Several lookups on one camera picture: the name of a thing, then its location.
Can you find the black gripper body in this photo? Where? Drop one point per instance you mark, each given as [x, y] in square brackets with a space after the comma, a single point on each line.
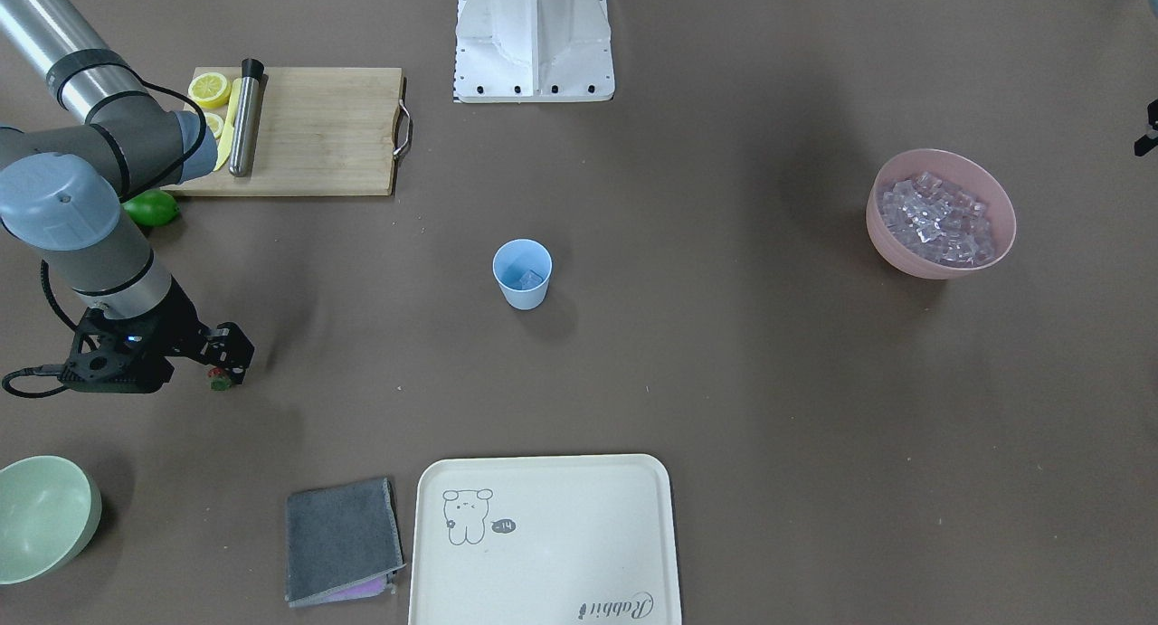
[178, 325]

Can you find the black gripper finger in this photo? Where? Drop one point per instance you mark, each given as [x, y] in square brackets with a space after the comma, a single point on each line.
[226, 346]
[1148, 142]

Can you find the red strawberry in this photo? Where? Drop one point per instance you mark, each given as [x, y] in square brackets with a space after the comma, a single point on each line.
[220, 379]

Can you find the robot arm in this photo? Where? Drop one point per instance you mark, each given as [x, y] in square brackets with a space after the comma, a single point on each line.
[63, 194]

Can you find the pile of clear ice cubes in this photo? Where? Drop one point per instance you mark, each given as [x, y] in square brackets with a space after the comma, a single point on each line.
[937, 220]

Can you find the light blue plastic cup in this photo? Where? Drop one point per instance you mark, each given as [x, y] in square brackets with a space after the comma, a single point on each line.
[527, 253]

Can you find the green lime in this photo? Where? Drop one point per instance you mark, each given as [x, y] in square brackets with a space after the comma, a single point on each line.
[151, 209]

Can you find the pale green bowl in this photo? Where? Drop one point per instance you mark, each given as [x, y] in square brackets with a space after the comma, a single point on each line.
[50, 510]

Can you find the pink bowl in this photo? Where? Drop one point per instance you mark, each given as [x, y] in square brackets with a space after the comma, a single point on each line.
[950, 167]

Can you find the lower lemon half slice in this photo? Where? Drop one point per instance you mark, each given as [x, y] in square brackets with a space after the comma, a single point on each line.
[214, 124]

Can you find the lemon half slice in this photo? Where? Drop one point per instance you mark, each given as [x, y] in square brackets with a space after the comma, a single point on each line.
[214, 124]
[210, 90]

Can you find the grey folded cloth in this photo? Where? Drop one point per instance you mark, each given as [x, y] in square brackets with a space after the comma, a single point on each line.
[342, 543]

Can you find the upper lemon half slice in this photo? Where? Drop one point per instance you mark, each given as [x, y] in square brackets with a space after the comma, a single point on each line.
[210, 90]

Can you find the cream rabbit serving tray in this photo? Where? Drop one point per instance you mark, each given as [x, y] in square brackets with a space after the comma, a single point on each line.
[584, 539]

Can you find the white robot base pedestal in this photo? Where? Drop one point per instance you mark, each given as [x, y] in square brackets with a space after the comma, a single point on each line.
[533, 51]

